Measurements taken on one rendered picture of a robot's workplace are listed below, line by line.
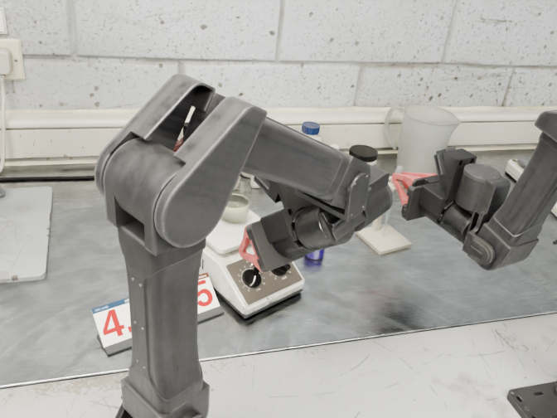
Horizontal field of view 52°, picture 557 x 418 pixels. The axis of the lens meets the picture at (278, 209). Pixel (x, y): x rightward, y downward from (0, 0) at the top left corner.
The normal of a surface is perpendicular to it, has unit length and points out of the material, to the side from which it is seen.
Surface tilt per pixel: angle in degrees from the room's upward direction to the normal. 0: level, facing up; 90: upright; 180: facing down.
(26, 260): 0
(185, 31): 90
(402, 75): 90
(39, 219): 0
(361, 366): 0
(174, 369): 83
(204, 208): 90
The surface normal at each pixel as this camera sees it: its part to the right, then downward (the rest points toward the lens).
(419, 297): 0.11, -0.86
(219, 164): 0.73, 0.41
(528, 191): -0.84, 0.21
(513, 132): 0.28, 0.51
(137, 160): -0.25, -0.59
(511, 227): -0.77, 0.04
